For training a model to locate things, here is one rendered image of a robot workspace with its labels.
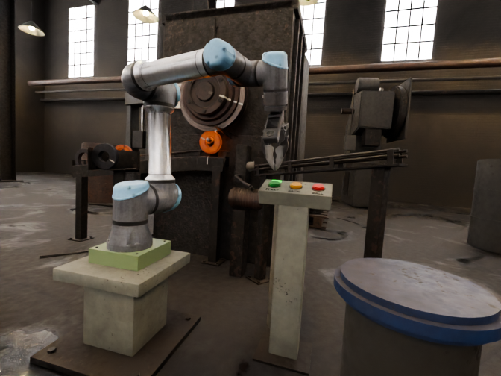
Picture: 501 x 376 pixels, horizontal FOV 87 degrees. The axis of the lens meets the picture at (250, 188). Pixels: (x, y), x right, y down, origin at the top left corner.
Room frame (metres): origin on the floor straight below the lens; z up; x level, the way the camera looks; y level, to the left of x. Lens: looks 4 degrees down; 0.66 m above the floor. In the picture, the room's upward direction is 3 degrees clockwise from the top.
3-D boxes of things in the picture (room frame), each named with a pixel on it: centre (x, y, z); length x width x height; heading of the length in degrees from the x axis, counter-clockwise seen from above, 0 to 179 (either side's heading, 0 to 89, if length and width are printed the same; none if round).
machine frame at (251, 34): (2.22, 0.16, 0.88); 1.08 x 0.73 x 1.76; 73
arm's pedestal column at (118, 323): (0.94, 0.42, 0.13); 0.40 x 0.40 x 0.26; 75
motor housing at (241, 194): (1.59, 0.01, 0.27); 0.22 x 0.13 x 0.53; 73
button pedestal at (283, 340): (0.91, -0.16, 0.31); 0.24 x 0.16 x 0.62; 73
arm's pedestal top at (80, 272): (0.94, 0.42, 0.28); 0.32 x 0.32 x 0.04; 75
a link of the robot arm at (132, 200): (0.94, 0.42, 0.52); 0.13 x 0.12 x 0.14; 153
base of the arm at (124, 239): (0.94, 0.42, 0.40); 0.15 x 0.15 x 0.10
